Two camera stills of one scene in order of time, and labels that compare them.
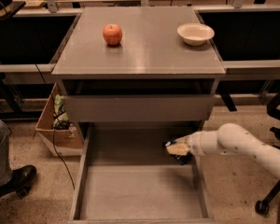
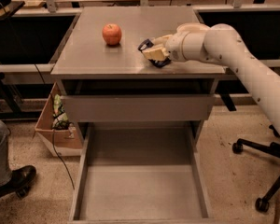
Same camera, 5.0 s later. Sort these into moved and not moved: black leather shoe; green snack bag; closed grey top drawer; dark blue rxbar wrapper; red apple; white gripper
Moved: white gripper; dark blue rxbar wrapper
Not moved: closed grey top drawer; black leather shoe; red apple; green snack bag
